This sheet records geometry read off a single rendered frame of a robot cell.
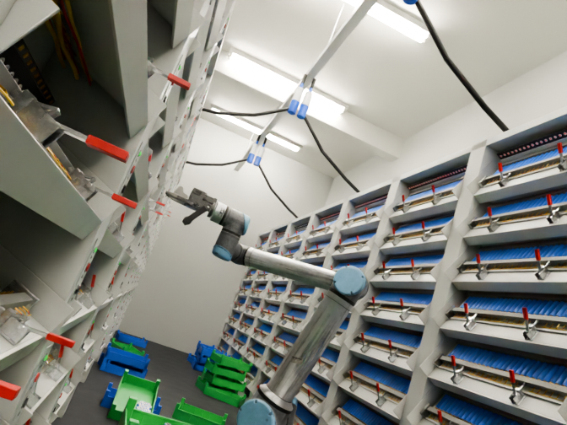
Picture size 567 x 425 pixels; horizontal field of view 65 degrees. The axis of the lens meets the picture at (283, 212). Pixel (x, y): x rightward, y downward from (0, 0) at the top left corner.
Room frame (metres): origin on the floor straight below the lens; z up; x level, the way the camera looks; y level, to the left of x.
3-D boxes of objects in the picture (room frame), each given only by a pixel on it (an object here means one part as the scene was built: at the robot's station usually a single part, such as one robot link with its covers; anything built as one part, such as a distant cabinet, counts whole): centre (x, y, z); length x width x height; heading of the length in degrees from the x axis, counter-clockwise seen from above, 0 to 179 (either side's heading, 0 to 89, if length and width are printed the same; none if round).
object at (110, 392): (2.66, 0.42, 0.04); 0.30 x 0.20 x 0.08; 103
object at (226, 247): (1.95, 0.18, 0.92); 0.12 x 0.09 x 0.12; 158
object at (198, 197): (1.90, 0.35, 1.05); 0.12 x 0.08 x 0.09; 103
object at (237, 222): (1.94, 0.19, 1.04); 0.12 x 0.09 x 0.10; 103
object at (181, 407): (2.88, 0.05, 0.04); 0.30 x 0.20 x 0.08; 88
